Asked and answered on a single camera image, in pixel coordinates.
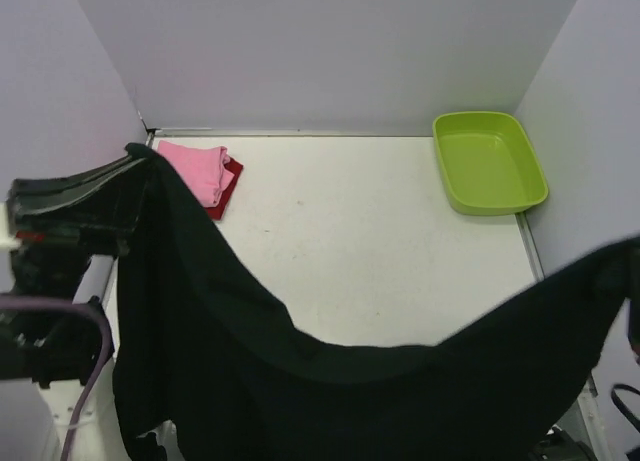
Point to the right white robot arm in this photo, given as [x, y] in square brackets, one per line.
[559, 445]

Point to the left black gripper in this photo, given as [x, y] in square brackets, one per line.
[38, 207]

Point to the green plastic tray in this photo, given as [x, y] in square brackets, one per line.
[487, 164]

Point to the folded red t shirt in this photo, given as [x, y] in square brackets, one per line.
[234, 169]

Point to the folded pink t shirt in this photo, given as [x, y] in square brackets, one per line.
[204, 171]

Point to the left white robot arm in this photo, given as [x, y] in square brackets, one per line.
[70, 421]

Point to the black t shirt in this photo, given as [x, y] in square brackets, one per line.
[205, 346]

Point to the aluminium rail frame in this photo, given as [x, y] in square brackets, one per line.
[579, 420]

